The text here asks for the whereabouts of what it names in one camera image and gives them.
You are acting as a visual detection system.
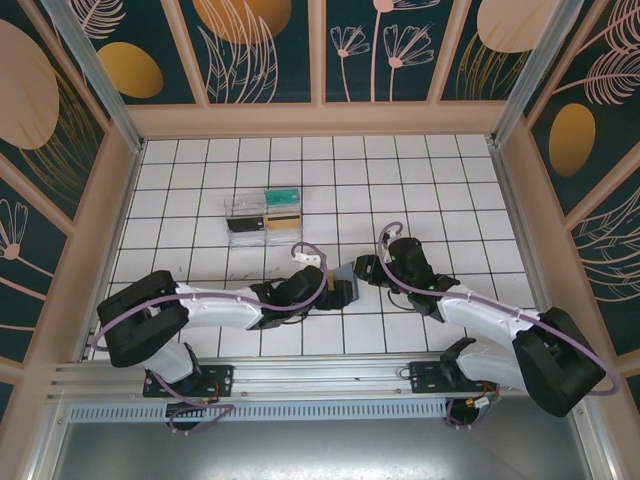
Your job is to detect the black credit card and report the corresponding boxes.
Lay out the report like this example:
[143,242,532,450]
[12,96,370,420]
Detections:
[227,215,265,232]

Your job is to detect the clear acrylic card organizer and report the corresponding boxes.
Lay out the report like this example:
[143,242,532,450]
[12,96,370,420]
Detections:
[223,185,304,247]

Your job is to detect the teal credit card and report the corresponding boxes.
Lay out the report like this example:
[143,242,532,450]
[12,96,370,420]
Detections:
[263,186,303,207]

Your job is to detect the grey metal sheet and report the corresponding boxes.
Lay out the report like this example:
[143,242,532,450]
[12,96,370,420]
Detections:
[29,394,619,480]

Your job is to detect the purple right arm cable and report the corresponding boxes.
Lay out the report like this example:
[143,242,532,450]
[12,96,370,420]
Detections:
[377,220,622,430]

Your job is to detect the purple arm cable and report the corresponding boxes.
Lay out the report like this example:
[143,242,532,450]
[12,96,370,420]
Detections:
[377,220,622,430]
[91,241,329,437]

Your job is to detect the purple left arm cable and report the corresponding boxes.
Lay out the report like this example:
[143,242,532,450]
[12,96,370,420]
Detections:
[91,241,329,437]

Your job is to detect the aluminium front mounting rail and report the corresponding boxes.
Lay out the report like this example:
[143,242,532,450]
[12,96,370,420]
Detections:
[47,354,591,401]

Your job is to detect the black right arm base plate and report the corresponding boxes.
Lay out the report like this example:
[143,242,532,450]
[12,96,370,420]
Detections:
[408,360,501,394]

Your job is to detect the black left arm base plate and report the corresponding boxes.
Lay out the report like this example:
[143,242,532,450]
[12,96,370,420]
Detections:
[143,364,235,397]

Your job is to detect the aluminium table edge rail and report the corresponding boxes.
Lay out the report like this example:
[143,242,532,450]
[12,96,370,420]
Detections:
[487,137,569,354]
[75,139,147,364]

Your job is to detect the slotted grey cable duct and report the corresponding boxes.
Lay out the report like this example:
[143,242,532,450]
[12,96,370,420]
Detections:
[67,402,449,422]

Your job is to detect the yellow power connector wires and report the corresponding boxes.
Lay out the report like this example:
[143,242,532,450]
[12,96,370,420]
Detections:
[197,378,222,406]
[464,372,502,410]

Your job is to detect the wall panel pink flowers print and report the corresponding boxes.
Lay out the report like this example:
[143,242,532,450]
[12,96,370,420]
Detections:
[324,0,441,105]

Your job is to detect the wall panel striped leaves print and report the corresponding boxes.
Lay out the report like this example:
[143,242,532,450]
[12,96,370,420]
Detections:
[569,169,640,359]

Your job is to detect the wall panel pink circle print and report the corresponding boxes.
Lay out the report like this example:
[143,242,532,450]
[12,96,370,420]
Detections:
[439,0,536,104]

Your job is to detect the wall panel orange circle leaves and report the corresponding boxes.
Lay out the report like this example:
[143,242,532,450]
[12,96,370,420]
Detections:
[177,0,321,106]

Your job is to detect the aluminium corner post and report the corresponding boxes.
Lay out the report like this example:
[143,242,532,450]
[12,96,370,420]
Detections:
[488,0,587,147]
[42,0,146,154]

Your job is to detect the wall panel oval and fern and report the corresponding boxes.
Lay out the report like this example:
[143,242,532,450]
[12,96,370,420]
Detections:
[527,0,640,217]

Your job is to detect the wall panel small yellow oval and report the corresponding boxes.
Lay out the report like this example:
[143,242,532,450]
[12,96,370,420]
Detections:
[79,0,197,106]

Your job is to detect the wall panel single flower print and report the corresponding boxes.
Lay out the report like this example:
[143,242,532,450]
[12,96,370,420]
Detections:
[0,167,70,364]

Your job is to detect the wall panel large pink oval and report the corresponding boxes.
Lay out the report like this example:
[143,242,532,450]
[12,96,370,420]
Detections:
[0,0,110,229]

